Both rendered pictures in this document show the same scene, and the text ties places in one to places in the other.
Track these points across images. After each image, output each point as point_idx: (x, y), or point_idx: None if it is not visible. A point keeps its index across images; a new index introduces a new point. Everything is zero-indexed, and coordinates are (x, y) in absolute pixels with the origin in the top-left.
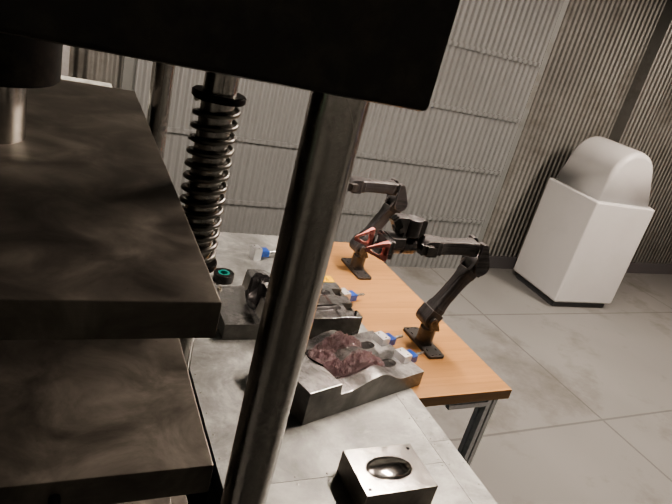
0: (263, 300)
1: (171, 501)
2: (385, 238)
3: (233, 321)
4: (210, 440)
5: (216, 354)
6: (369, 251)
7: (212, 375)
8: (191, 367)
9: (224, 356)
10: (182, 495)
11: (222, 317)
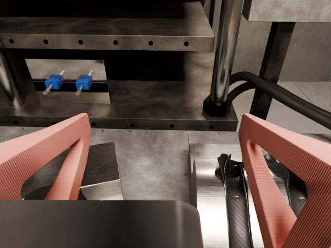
0: (213, 159)
1: (15, 109)
2: (51, 205)
3: (196, 151)
4: (45, 127)
5: (159, 150)
6: (73, 148)
7: (124, 141)
8: (141, 130)
9: (154, 155)
10: (15, 114)
11: (205, 143)
